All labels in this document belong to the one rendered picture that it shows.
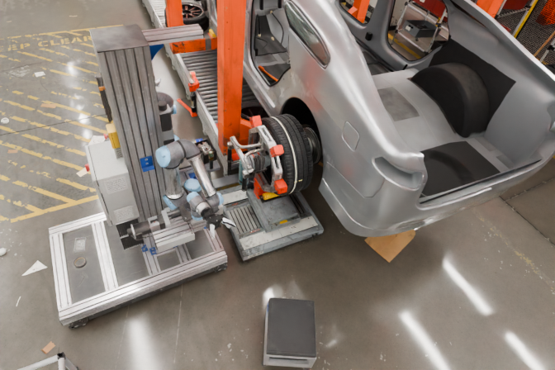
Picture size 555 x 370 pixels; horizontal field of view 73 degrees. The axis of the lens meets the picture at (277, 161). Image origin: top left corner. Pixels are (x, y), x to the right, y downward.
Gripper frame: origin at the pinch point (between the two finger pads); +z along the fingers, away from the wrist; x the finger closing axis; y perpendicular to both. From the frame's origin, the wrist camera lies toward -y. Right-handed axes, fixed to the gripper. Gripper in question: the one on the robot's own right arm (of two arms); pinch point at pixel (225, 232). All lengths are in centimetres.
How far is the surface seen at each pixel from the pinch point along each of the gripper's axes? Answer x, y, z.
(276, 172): -75, 17, -35
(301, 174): -92, 18, -24
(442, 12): -504, -34, -140
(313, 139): -126, 9, -45
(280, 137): -86, -4, -48
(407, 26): -527, 11, -194
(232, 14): -73, -75, -107
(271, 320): -29, 86, 32
